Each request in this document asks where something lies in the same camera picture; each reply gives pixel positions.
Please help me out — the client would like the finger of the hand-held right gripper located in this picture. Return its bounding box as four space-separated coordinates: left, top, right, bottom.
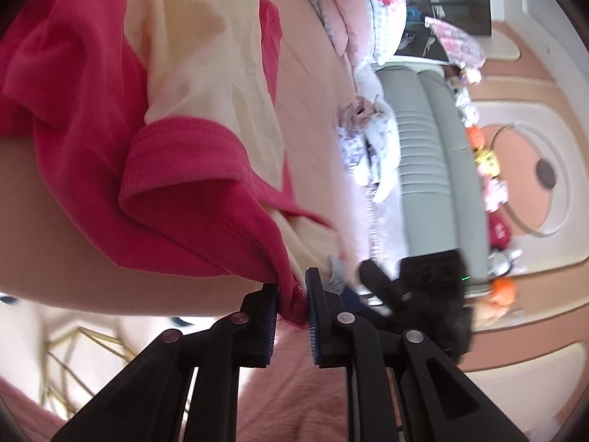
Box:
359 260 406 318

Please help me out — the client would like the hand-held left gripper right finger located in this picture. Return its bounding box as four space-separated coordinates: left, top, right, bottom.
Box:
305 267 530 442

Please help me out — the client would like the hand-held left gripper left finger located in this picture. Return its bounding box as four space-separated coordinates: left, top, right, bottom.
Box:
50 283 281 442

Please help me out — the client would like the pink and cream t-shirt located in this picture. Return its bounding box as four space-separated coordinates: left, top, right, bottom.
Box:
0 0 346 330

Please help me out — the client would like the orange plush toy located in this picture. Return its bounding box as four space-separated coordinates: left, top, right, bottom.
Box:
490 278 519 307
466 125 487 150

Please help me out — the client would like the red plush toy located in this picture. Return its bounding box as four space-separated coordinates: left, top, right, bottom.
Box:
488 212 512 252

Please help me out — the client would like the pink plush toy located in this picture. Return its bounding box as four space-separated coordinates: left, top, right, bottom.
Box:
483 177 509 213

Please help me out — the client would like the white cartoon print pillow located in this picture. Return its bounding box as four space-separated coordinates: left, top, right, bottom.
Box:
341 120 397 203

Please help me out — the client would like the grey padded headboard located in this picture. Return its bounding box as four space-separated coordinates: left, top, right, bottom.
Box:
376 62 489 286

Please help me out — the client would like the yellow plush toy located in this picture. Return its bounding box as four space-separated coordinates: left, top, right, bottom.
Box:
474 147 500 178

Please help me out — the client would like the round ceiling lamp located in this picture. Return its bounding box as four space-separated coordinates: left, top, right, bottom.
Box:
536 157 559 190

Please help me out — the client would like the white plush toy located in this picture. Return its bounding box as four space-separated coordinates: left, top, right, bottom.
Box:
453 78 479 126

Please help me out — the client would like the pink floral cloth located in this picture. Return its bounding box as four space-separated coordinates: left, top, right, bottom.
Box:
423 16 487 68

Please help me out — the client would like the pink checked folded duvet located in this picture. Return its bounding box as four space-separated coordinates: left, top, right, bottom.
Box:
285 0 406 66

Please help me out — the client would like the gold ring lamp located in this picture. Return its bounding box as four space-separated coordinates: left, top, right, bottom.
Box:
487 122 568 237

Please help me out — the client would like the gold wire frame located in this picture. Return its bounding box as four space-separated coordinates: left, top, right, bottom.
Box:
40 326 140 420

